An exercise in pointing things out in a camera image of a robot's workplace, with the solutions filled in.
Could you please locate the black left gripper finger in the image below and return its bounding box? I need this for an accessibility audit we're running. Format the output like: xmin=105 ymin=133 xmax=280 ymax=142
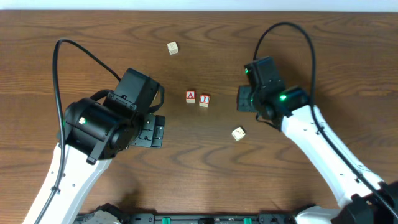
xmin=154 ymin=115 xmax=165 ymax=134
xmin=151 ymin=134 xmax=163 ymax=148

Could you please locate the red letter I wooden block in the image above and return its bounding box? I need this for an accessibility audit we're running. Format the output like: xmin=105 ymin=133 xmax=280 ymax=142
xmin=199 ymin=94 xmax=210 ymax=108

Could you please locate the red letter A wooden block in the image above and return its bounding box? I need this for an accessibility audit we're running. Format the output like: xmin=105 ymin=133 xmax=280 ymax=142
xmin=186 ymin=90 xmax=196 ymax=103

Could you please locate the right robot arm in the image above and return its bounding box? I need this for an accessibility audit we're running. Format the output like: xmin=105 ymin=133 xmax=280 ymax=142
xmin=238 ymin=86 xmax=397 ymax=223

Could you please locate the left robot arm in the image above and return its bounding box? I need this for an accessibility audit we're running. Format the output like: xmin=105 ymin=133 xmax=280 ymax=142
xmin=24 ymin=86 xmax=165 ymax=223

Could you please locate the tilted wooden block red dot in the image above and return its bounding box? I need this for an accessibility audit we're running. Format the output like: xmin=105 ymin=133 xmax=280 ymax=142
xmin=231 ymin=127 xmax=246 ymax=141

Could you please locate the plain wooden block far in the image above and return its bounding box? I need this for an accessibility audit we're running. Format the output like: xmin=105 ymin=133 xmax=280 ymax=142
xmin=167 ymin=42 xmax=178 ymax=55

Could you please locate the black left camera cable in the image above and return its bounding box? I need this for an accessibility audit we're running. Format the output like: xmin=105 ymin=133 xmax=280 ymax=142
xmin=32 ymin=37 xmax=122 ymax=224

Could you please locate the black camera cable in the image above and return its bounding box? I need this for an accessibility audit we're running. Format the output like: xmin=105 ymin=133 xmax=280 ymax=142
xmin=32 ymin=37 xmax=122 ymax=224
xmin=252 ymin=21 xmax=398 ymax=218

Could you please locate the black right camera cable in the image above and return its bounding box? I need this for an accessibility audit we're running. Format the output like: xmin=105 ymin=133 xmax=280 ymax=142
xmin=252 ymin=21 xmax=398 ymax=218

